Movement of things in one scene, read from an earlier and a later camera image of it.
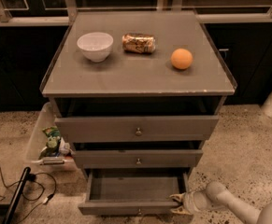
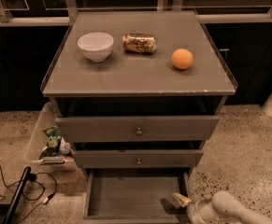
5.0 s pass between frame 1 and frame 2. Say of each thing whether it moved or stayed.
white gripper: moved
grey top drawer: stayed
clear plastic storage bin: stayed
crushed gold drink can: stayed
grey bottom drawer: moved
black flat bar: stayed
